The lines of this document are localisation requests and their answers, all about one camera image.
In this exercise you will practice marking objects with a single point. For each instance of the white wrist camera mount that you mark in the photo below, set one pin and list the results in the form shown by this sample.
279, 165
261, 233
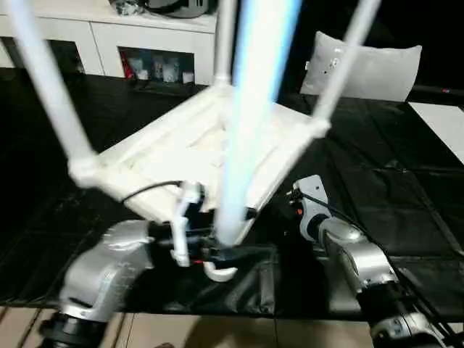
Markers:
181, 235
315, 188

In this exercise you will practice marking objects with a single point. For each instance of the white glass-door cabinet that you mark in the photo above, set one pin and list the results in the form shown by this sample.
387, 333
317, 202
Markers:
101, 32

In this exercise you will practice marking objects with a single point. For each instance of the small white jar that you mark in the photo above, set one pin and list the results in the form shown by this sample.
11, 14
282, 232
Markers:
187, 77
143, 75

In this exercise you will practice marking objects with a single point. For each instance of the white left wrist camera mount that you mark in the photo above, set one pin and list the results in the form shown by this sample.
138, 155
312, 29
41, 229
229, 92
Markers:
181, 235

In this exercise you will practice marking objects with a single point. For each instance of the black table mat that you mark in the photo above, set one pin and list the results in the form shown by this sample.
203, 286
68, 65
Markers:
398, 163

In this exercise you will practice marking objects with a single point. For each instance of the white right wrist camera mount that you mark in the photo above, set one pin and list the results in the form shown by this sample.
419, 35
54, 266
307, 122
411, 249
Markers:
315, 188

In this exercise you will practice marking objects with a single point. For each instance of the grey pillow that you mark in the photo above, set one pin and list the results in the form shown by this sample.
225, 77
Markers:
380, 72

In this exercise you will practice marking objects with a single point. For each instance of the white plastic table top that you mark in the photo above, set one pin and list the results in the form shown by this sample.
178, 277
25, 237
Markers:
163, 145

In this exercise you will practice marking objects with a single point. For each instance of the grey pot on cabinet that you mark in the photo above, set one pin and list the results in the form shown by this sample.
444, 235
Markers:
181, 7

